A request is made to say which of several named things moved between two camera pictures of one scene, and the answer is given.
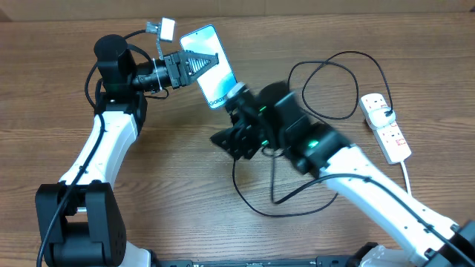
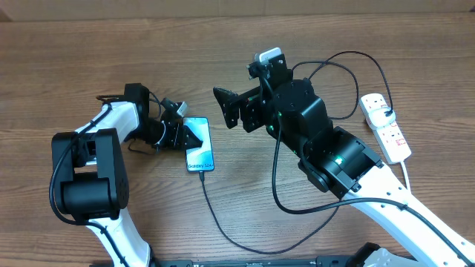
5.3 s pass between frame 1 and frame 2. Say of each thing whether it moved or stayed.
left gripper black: moved
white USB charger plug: stayed
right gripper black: moved
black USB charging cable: moved
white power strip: stayed
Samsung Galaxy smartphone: moved
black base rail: stayed
